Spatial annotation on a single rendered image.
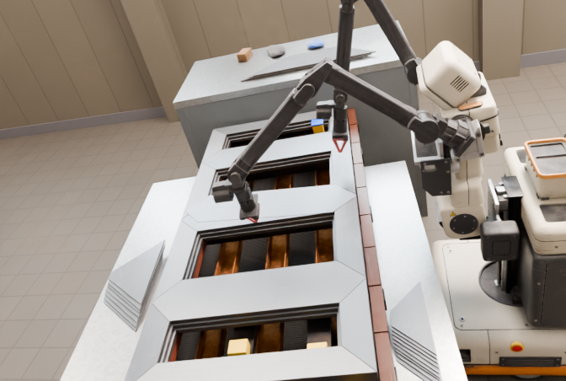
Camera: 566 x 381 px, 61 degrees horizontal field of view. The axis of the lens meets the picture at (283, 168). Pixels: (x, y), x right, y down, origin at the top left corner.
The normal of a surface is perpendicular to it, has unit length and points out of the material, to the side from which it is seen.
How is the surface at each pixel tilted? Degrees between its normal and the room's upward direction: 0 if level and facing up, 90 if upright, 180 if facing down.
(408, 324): 0
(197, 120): 90
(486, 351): 90
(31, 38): 90
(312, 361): 0
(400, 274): 0
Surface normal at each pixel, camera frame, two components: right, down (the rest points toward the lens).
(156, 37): -0.15, 0.57
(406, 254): -0.22, -0.81
